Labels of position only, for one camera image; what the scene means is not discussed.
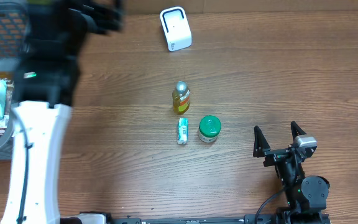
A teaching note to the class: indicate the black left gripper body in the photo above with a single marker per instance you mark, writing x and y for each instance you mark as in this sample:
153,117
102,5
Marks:
98,22

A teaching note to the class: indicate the white barcode scanner stand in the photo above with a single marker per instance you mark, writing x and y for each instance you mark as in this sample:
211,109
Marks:
176,28

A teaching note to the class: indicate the small teal tissue pack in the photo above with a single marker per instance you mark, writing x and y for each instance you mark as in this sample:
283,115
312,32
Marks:
182,131

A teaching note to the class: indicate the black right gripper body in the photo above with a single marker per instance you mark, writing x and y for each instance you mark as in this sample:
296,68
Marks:
275,155

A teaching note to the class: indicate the yellow oil bottle silver cap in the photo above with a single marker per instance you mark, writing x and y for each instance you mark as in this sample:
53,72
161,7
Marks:
181,98

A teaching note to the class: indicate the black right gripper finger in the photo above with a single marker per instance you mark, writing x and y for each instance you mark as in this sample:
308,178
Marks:
296,130
261,145

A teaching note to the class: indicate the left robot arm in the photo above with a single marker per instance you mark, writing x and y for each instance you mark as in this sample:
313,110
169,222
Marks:
45,79

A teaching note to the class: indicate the green lid white jar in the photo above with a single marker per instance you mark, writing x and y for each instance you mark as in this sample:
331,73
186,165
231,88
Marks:
209,128

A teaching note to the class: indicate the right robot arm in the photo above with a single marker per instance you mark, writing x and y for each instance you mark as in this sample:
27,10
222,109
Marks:
306,195

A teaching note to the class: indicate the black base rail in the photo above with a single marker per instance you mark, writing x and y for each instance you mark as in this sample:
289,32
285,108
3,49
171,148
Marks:
106,218

